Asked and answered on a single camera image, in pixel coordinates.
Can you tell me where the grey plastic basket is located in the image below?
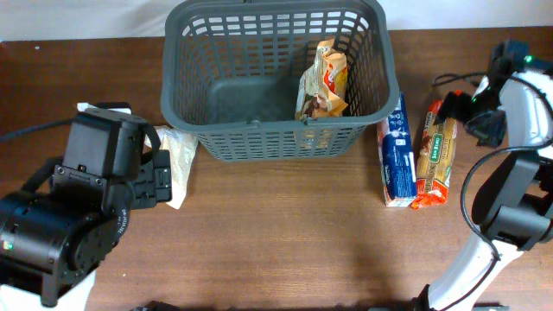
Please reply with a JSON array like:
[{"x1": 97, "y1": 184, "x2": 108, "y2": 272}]
[{"x1": 161, "y1": 0, "x2": 400, "y2": 162}]

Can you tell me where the orange snack bag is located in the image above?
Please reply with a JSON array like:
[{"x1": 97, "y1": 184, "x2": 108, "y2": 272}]
[{"x1": 295, "y1": 39, "x2": 348, "y2": 121}]

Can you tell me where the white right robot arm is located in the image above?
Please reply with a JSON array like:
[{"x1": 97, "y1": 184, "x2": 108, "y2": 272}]
[{"x1": 410, "y1": 40, "x2": 552, "y2": 310}]

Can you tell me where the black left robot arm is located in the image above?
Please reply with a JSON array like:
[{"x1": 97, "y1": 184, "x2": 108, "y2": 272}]
[{"x1": 1, "y1": 108, "x2": 172, "y2": 310}]

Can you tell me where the white plastic bag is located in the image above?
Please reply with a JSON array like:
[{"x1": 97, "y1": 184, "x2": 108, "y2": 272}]
[{"x1": 144, "y1": 125, "x2": 198, "y2": 210}]

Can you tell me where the blue carton box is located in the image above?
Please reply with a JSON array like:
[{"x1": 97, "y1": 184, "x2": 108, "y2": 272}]
[{"x1": 377, "y1": 93, "x2": 417, "y2": 207}]

